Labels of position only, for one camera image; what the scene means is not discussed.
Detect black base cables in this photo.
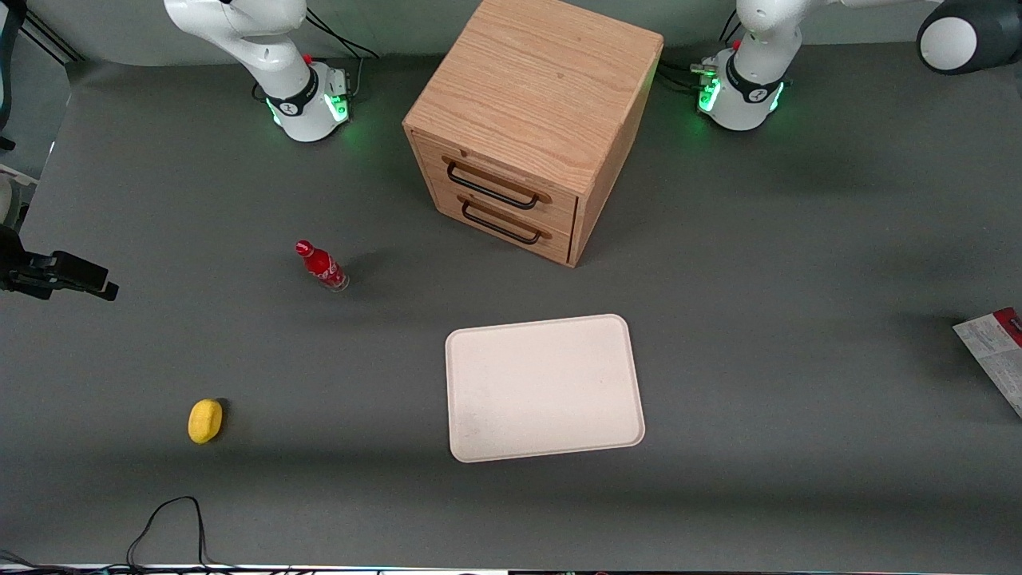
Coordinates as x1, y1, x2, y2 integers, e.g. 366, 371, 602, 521
661, 18, 747, 95
306, 6, 381, 63

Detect cream plastic tray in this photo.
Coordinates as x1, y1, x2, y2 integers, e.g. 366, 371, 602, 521
445, 314, 646, 464

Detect black drawer handle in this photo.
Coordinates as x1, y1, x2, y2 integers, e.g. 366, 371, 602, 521
458, 194, 553, 246
442, 154, 553, 212

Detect wooden drawer cabinet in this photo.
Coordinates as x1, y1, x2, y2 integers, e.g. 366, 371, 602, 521
402, 0, 665, 268

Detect red cola bottle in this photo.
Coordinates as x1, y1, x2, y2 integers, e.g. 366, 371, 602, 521
295, 240, 351, 293

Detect black hanging cable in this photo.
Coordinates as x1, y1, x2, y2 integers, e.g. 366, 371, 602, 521
0, 0, 27, 153

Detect black looped table cable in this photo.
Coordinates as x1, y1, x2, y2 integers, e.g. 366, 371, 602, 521
126, 496, 236, 574

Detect yellow lemon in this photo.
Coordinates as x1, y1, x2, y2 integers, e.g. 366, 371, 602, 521
188, 399, 225, 445

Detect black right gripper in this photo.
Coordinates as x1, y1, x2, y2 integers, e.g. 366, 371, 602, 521
0, 226, 121, 303

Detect wooden drawer front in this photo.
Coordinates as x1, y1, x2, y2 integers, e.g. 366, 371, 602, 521
431, 180, 574, 266
415, 132, 580, 237

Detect red cookie box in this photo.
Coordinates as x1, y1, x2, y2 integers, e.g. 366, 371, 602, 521
953, 307, 1022, 421

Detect black right base cables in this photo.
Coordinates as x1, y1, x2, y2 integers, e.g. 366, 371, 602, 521
306, 6, 381, 63

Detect black left base cables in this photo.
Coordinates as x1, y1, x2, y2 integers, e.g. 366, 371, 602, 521
661, 18, 747, 95

